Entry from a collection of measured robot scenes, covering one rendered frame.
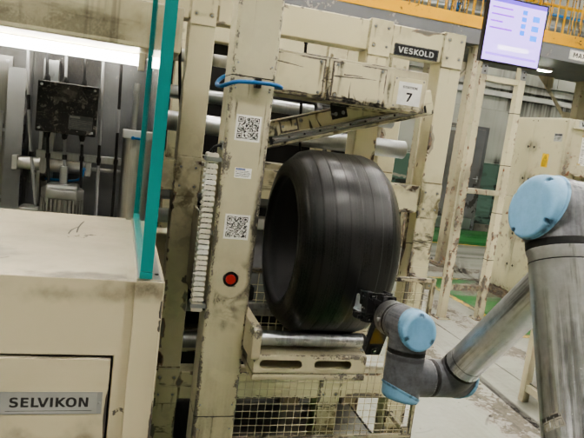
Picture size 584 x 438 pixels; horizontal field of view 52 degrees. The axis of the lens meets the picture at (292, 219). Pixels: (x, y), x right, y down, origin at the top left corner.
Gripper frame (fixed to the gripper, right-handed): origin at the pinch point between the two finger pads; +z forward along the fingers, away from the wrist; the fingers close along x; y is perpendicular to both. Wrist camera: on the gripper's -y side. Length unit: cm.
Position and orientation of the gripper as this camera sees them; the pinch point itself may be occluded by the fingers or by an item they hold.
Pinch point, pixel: (357, 309)
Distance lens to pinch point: 175.2
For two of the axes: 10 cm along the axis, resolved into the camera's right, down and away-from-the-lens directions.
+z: -2.8, -0.5, 9.6
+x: -9.6, -0.8, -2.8
